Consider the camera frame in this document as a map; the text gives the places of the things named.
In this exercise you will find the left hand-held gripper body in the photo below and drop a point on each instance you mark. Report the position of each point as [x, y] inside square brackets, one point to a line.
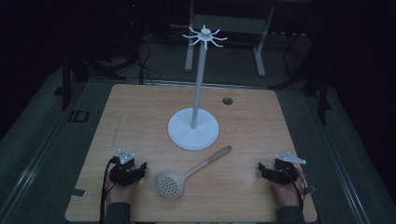
[123, 174]

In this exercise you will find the black metal stand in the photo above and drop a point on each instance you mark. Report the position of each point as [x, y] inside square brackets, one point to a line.
[66, 87]
[323, 102]

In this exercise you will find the person's left hand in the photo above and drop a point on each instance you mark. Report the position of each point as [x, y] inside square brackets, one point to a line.
[120, 193]

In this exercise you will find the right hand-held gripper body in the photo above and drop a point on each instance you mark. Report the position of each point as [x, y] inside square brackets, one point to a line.
[283, 172]

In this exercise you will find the person's right hand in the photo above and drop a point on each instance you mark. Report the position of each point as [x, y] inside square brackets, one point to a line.
[288, 194]

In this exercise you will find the white desk frame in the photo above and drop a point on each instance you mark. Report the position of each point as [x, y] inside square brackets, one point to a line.
[260, 59]

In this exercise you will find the white utensil rack stand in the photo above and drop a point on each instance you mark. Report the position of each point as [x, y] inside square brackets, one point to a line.
[193, 133]

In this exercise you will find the beige slotted spoon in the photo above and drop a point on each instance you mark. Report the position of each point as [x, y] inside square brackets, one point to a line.
[169, 184]

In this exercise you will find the grey tape piece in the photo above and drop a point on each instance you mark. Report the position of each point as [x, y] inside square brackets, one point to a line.
[312, 189]

